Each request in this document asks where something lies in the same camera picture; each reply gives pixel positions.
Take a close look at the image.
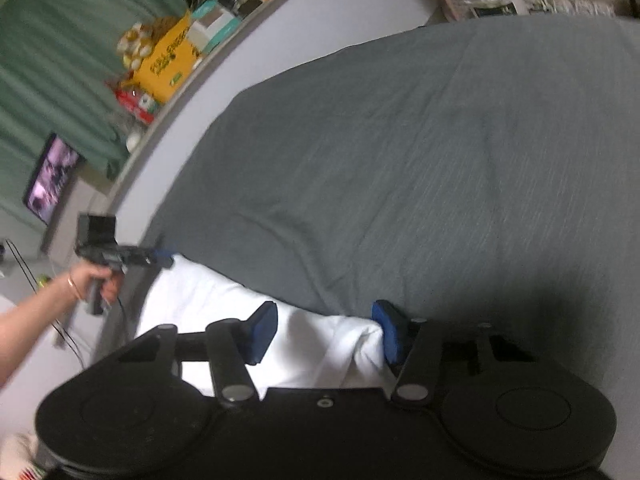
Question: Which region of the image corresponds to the person's left forearm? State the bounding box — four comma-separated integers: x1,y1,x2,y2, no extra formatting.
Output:
0,272,81,388

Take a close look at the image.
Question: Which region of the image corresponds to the yellow white plush bundle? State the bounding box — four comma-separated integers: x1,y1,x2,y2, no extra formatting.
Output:
116,17,176,71

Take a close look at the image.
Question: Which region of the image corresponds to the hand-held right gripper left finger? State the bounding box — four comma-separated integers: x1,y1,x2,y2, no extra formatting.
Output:
117,301,279,407

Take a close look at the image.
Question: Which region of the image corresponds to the flat screen monitor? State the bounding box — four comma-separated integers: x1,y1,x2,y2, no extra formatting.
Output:
22,132,83,226

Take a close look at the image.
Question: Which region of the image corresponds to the grey bed sheet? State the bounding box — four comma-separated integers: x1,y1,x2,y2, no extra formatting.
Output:
95,12,640,480

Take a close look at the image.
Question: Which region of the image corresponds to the green curtain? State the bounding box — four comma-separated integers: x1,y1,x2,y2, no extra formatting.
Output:
0,0,261,221

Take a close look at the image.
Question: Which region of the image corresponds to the yellow cardboard box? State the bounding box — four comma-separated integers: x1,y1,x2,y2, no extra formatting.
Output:
132,10,203,106

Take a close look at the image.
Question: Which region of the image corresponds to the red white printed packet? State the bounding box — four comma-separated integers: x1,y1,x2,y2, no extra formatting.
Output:
107,77,156,123

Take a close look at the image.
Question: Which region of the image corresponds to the teal and white box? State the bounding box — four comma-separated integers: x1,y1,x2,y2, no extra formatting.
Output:
187,0,243,56

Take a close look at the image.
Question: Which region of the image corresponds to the grey window ledge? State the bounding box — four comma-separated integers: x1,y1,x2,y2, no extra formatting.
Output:
102,0,351,201

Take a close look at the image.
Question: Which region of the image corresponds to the person's left hand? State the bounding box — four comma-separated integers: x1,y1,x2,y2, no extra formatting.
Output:
67,265,122,306

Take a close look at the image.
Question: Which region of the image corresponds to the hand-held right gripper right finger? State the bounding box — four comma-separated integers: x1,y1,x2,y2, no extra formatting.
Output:
371,300,533,406

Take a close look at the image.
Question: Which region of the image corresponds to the white shirt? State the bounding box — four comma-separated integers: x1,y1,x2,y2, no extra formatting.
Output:
135,255,388,396

